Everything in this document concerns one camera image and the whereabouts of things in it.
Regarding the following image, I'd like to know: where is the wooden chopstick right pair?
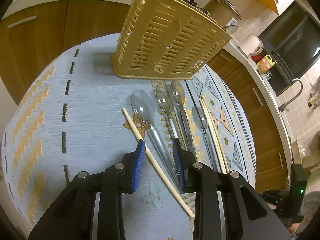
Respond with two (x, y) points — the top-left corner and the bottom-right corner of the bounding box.
(199, 99), (227, 174)

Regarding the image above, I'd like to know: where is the clear plastic spoon right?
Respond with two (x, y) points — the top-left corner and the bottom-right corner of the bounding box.
(192, 106), (218, 172)

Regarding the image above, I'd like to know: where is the clear plastic spoon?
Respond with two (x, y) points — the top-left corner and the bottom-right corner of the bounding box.
(130, 89), (182, 193)
(170, 80), (196, 157)
(156, 83), (185, 146)
(192, 106), (218, 172)

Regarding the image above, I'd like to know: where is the steel sink faucet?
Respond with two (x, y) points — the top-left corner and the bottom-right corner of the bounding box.
(278, 77), (304, 113)

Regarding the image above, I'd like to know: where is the blue patterned tablecloth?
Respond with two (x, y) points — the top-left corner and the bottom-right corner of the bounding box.
(2, 34), (257, 226)

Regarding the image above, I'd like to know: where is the clear plastic spoon left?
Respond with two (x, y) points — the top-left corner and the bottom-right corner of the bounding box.
(130, 89), (182, 193)

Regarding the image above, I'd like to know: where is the yellow oil bottle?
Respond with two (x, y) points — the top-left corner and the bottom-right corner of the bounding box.
(257, 54), (276, 74)

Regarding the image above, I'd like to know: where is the white electric kettle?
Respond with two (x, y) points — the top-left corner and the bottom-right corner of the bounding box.
(239, 34), (264, 57)

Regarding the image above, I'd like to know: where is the tan plastic utensil basket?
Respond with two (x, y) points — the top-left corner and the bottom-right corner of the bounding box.
(112, 0), (232, 80)

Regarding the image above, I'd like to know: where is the brown rice cooker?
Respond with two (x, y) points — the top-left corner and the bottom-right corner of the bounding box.
(203, 0), (241, 27)

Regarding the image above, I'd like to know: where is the black window frame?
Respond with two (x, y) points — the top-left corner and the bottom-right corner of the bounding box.
(259, 2), (319, 96)

